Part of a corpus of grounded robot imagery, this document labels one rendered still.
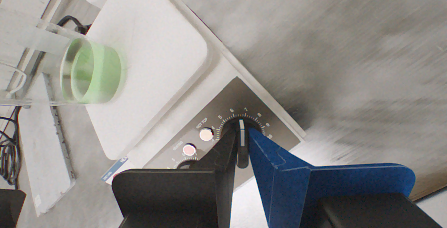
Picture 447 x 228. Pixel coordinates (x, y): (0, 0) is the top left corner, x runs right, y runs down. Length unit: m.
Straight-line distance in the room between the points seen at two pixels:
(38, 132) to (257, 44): 0.54
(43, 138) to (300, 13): 0.56
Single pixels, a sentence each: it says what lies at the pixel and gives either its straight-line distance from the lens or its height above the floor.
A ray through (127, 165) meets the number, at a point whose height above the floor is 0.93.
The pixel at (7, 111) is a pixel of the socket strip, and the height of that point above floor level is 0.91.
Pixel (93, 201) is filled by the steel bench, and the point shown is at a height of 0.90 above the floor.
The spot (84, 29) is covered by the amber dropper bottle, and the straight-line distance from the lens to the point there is 0.28.
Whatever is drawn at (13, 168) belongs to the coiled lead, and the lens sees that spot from 0.79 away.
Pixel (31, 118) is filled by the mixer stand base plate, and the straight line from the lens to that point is 0.62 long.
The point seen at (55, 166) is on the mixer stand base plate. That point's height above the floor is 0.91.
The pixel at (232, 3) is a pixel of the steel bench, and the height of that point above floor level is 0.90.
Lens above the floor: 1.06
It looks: 67 degrees down
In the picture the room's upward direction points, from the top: 82 degrees counter-clockwise
